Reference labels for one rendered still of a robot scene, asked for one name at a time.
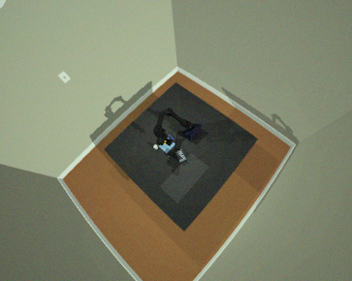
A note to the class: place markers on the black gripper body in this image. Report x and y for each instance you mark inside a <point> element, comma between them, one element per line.
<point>169,141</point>

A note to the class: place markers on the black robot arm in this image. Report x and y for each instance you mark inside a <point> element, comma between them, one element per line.
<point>158,128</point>

